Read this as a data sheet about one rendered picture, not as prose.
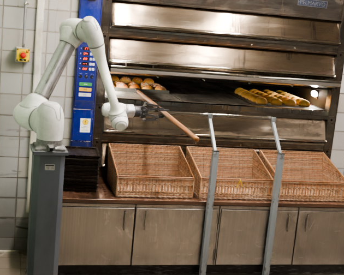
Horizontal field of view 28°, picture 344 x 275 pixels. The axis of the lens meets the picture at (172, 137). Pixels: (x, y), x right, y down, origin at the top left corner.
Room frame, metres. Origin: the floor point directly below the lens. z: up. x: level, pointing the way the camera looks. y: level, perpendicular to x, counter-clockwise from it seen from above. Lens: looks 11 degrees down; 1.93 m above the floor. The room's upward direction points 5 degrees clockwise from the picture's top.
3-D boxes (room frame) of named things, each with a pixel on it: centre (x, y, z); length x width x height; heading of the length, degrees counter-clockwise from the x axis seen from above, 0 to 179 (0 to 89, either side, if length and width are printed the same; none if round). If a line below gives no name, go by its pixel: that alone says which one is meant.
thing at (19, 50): (4.77, 1.09, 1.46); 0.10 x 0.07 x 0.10; 105
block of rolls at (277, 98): (5.76, -0.80, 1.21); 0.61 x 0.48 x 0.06; 15
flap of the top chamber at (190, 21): (5.19, -0.35, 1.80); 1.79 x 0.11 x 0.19; 105
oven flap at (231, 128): (5.19, -0.35, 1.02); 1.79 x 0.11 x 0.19; 105
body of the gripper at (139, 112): (4.45, 0.22, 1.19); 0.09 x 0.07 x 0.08; 105
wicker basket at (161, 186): (4.79, 0.14, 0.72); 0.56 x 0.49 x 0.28; 105
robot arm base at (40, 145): (3.95, 0.72, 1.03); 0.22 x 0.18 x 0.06; 17
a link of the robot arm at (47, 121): (3.98, 0.73, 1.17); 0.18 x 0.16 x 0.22; 48
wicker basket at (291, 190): (5.08, -1.01, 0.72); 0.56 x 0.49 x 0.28; 105
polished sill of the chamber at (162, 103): (5.21, -0.35, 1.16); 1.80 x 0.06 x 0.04; 105
